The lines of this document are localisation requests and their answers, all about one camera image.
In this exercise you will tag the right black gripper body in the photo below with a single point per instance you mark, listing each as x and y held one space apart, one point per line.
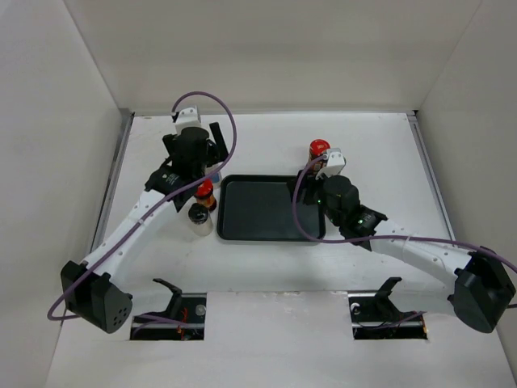
317 196

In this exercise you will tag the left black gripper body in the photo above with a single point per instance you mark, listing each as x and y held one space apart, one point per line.
212 159

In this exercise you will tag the silver-lid blue-label bottle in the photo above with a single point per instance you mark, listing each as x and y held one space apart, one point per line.
215 178

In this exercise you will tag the small red-lid sauce jar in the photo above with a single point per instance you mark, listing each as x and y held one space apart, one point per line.
205 196

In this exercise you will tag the red-lid chili sauce jar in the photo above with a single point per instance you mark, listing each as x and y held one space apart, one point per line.
317 147

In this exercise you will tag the black-lid white spice jar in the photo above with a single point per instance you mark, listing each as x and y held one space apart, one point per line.
200 220

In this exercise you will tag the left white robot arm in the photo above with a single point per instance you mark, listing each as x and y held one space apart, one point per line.
92 288

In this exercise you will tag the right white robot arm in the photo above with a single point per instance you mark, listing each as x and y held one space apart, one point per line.
476 287

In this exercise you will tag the black plastic tray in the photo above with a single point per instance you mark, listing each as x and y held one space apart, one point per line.
257 208

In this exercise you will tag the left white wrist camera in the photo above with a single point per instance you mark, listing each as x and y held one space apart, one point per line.
186 118

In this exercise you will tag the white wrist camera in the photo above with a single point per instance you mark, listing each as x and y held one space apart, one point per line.
186 118
333 163

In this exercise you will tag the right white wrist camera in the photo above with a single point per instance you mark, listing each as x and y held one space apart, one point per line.
333 163

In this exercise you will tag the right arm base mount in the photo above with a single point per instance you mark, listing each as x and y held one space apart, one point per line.
375 317

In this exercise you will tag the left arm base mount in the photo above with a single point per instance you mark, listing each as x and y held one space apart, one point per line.
165 312

